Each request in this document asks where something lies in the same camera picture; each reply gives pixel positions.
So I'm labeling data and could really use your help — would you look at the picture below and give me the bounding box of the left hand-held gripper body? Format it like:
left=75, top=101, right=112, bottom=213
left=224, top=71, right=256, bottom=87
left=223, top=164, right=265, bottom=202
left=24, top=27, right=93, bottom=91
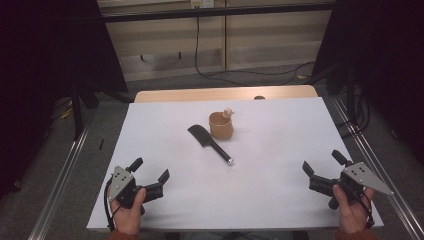
left=107, top=165, right=165, bottom=210

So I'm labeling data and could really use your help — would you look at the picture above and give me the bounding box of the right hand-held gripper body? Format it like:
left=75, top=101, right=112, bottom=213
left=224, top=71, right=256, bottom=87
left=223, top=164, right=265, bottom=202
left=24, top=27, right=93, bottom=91
left=308, top=161, right=395, bottom=211

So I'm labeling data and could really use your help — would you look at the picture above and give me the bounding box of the black kitchen knife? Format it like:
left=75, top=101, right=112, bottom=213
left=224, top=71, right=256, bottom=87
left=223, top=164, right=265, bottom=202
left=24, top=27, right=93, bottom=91
left=187, top=124, right=234, bottom=166

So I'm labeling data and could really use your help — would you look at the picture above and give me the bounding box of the tan cup with figurine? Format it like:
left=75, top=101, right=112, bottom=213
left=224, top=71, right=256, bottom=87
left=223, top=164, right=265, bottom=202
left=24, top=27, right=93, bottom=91
left=208, top=107, right=235, bottom=140

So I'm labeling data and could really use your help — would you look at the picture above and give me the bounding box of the person's left hand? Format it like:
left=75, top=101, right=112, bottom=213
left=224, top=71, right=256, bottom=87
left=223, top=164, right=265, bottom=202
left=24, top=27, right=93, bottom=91
left=108, top=187, right=148, bottom=237

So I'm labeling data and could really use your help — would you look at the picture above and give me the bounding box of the person's right hand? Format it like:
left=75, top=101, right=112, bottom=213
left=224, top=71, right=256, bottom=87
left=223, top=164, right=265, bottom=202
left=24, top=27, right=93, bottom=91
left=332, top=184, right=376, bottom=234

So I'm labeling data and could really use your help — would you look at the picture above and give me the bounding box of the white table cover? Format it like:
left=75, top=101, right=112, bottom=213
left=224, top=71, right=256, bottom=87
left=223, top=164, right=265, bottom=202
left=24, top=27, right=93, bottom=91
left=86, top=97, right=384, bottom=232

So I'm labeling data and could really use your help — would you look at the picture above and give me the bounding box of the yellow tool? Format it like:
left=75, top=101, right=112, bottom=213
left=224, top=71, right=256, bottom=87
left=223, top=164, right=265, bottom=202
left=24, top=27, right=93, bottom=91
left=59, top=106, right=74, bottom=120

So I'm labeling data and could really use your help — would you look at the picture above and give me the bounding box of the black curtain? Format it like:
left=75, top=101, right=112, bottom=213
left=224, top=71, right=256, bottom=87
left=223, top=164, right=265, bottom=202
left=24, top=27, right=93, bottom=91
left=311, top=0, right=424, bottom=165
left=0, top=0, right=129, bottom=198

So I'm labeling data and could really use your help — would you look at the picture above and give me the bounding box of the black horizontal bar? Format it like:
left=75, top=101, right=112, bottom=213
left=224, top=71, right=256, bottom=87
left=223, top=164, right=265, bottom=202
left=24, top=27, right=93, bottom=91
left=99, top=2, right=336, bottom=24

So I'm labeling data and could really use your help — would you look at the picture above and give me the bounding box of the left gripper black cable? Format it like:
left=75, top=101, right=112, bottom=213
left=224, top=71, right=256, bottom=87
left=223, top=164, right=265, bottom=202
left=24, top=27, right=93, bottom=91
left=103, top=177, right=117, bottom=233

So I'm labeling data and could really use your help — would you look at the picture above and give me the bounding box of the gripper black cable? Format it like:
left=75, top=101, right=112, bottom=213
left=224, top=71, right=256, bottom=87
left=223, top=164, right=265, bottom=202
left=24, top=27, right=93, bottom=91
left=346, top=181, right=375, bottom=230
left=103, top=177, right=117, bottom=233

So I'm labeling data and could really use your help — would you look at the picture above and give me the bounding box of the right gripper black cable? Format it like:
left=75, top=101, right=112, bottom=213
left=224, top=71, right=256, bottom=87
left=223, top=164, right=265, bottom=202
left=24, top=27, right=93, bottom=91
left=346, top=181, right=375, bottom=230

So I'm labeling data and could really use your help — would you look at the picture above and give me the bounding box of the metal floor rail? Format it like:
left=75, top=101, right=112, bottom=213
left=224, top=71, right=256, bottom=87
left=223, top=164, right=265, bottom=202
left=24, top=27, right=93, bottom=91
left=27, top=116, right=96, bottom=240
left=332, top=97, right=424, bottom=240

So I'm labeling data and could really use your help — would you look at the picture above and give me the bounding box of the bundle of black cables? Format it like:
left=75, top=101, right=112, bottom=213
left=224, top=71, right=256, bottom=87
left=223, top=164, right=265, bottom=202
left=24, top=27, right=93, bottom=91
left=336, top=84, right=372, bottom=138

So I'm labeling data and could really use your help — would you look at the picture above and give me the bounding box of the long black floor cable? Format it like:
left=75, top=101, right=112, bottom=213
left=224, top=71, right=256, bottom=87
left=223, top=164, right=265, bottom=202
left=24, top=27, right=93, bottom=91
left=194, top=14, right=316, bottom=87

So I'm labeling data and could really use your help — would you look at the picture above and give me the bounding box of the white wall socket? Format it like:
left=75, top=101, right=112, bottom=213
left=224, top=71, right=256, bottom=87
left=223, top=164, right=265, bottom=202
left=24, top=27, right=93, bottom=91
left=190, top=0, right=215, bottom=9

